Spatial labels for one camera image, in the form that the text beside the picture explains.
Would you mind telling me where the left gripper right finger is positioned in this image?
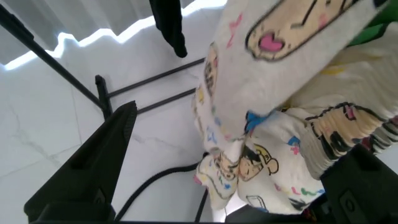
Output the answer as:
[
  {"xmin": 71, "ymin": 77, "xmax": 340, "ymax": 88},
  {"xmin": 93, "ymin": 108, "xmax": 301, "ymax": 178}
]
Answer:
[{"xmin": 313, "ymin": 144, "xmax": 398, "ymax": 224}]

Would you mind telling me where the black clothes rack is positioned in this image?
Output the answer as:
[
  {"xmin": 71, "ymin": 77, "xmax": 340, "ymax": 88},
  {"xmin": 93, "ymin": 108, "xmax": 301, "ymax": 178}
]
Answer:
[{"xmin": 0, "ymin": 4, "xmax": 206, "ymax": 121}]

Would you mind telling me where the black cable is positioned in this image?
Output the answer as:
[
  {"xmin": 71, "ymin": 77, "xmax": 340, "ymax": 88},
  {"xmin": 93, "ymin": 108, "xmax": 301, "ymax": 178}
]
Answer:
[{"xmin": 114, "ymin": 151, "xmax": 210, "ymax": 223}]

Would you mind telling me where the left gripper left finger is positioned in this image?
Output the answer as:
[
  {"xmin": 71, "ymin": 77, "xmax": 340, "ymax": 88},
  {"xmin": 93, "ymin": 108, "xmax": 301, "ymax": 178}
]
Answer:
[{"xmin": 24, "ymin": 100, "xmax": 139, "ymax": 223}]

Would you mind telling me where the cream printed garment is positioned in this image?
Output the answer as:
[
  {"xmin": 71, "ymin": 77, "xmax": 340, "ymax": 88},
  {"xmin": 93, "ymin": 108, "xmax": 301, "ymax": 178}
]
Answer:
[{"xmin": 192, "ymin": 0, "xmax": 398, "ymax": 216}]

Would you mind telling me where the black t-shirt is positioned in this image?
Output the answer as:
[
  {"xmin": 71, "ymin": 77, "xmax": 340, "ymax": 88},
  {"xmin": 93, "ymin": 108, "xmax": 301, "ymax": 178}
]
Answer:
[{"xmin": 148, "ymin": 0, "xmax": 188, "ymax": 59}]

